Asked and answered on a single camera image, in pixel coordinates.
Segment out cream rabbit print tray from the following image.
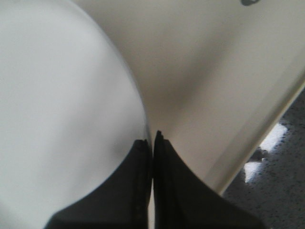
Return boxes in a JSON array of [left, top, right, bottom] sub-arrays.
[[77, 0, 305, 193]]

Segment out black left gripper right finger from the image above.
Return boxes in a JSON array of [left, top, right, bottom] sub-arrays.
[[153, 131, 266, 229]]

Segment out white round plate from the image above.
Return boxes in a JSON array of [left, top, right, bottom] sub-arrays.
[[0, 0, 149, 229]]

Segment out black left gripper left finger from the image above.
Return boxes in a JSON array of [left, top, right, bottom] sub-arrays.
[[47, 140, 153, 229]]

